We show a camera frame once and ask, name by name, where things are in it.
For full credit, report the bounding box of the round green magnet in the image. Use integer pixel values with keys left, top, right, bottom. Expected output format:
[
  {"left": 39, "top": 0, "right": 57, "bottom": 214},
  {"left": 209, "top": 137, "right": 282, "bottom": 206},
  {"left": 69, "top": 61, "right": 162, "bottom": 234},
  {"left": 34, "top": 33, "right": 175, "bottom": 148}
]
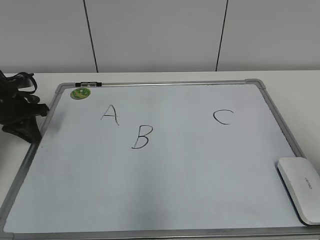
[{"left": 70, "top": 87, "right": 91, "bottom": 100}]

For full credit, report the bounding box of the grey framed whiteboard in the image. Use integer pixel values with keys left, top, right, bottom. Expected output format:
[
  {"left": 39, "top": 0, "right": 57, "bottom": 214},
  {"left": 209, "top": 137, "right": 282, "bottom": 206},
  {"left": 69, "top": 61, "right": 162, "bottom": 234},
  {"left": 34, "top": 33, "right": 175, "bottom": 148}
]
[{"left": 0, "top": 79, "right": 320, "bottom": 240}]

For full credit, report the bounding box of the white whiteboard eraser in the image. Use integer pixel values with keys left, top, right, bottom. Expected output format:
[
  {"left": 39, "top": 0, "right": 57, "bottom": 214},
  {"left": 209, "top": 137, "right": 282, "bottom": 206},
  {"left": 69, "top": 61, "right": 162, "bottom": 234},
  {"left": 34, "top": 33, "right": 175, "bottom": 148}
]
[{"left": 277, "top": 157, "right": 320, "bottom": 226}]

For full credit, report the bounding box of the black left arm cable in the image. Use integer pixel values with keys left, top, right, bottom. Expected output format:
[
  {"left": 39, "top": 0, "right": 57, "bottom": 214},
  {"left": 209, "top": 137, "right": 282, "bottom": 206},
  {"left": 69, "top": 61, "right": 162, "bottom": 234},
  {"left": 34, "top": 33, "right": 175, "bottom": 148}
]
[{"left": 4, "top": 71, "right": 41, "bottom": 104}]

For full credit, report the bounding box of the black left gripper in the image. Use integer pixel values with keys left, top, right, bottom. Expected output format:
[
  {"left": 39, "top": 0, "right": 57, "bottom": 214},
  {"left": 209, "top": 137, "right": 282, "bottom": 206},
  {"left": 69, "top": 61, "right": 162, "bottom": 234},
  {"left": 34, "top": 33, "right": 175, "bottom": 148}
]
[{"left": 0, "top": 72, "right": 49, "bottom": 144}]

